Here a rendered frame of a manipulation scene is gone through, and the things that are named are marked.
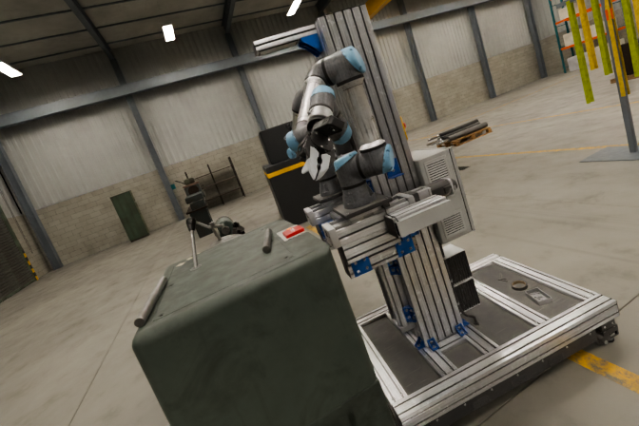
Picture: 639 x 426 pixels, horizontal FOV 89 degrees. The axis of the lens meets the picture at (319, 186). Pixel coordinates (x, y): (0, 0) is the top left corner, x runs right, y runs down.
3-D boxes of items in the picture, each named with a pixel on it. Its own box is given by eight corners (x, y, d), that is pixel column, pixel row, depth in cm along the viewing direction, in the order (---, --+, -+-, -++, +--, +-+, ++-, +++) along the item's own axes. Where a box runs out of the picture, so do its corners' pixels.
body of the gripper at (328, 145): (318, 170, 92) (321, 141, 99) (335, 154, 86) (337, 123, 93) (294, 160, 89) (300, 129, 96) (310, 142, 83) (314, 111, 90)
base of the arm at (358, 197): (368, 195, 157) (362, 176, 156) (380, 199, 143) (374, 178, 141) (340, 206, 155) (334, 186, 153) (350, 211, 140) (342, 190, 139)
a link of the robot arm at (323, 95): (340, 99, 105) (328, 78, 99) (338, 122, 98) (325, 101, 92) (319, 107, 108) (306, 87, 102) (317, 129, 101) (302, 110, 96)
